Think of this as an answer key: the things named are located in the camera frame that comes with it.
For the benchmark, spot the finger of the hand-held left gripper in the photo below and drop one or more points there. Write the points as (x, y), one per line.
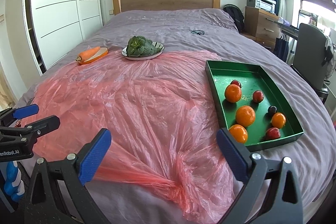
(26, 111)
(44, 123)

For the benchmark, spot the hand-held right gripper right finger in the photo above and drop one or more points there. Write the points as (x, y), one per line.
(232, 155)

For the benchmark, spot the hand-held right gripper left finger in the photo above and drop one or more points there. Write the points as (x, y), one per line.
(94, 155)

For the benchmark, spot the smooth orange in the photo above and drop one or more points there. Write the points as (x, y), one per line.
(238, 133)
(278, 119)
(233, 92)

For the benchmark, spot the large bumpy orange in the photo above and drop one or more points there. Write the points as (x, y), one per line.
(245, 116)

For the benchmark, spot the red apple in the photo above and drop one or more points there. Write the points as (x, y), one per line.
(273, 133)
(258, 96)
(236, 82)

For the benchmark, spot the dark purple plum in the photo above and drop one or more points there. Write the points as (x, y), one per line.
(272, 109)

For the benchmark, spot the green tray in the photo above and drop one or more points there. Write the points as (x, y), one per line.
(223, 74)

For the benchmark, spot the person's left hand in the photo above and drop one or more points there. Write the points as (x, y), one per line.
(14, 182)

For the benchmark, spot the pink plastic sheet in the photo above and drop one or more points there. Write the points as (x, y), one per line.
(131, 108)

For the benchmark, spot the carrot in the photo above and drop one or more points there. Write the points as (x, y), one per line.
(88, 54)

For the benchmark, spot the orange oval dish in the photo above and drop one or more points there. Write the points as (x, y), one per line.
(101, 54)

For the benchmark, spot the white wardrobe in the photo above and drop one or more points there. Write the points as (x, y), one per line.
(57, 3)

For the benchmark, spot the dark shopping bag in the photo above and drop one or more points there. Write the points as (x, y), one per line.
(281, 48)

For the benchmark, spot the green bok choy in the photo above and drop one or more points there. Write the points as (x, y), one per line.
(141, 47)

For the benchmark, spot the grey chair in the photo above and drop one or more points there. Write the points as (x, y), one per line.
(309, 50)

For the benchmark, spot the wooden nightstand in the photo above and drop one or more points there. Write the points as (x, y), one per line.
(260, 24)

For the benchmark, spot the black backpack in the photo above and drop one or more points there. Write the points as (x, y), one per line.
(235, 16)

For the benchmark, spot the desk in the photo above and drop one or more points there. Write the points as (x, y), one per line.
(288, 26)

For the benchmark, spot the white and black cloth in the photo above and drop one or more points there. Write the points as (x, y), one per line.
(329, 49)

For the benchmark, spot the white printer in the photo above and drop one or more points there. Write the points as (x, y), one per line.
(261, 2)

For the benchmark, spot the wall socket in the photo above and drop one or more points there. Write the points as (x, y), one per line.
(111, 12)

